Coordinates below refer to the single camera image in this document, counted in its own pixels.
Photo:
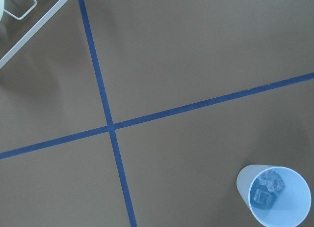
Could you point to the light blue plastic cup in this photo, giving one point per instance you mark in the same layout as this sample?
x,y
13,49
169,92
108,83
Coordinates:
x,y
291,206

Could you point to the clear ice cube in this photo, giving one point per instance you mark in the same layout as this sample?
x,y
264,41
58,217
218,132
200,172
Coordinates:
x,y
272,181
261,198

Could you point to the white wire cup rack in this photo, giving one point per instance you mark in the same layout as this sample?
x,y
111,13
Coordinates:
x,y
20,20

